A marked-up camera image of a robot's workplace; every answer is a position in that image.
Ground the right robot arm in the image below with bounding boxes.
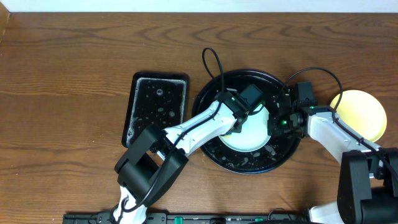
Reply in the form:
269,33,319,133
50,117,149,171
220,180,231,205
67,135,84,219
267,106,397,224

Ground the light blue plate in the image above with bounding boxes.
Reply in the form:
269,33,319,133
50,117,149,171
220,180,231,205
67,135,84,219
219,105,271,152

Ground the black round tray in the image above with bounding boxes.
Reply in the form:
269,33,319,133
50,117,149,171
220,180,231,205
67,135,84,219
201,70,300,174

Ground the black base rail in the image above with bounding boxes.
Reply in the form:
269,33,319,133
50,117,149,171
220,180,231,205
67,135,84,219
62,212,310,224

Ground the black rectangular tray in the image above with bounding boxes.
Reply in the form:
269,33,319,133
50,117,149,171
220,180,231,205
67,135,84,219
121,71,190,148

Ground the yellow plate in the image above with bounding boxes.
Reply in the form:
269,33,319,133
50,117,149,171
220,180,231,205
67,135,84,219
336,90,387,142

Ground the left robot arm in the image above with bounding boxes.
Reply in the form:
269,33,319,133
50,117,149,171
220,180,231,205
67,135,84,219
111,90,258,223

